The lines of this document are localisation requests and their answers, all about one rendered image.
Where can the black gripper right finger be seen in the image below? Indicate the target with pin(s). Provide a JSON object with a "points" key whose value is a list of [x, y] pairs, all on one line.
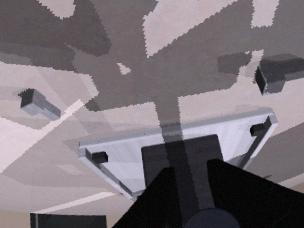
{"points": [[254, 201]]}

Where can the blue-grey cylinder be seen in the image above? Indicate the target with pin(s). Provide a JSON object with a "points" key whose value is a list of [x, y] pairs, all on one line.
{"points": [[210, 217]]}

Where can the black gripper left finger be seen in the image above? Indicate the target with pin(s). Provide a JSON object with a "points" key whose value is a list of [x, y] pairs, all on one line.
{"points": [[157, 207]]}

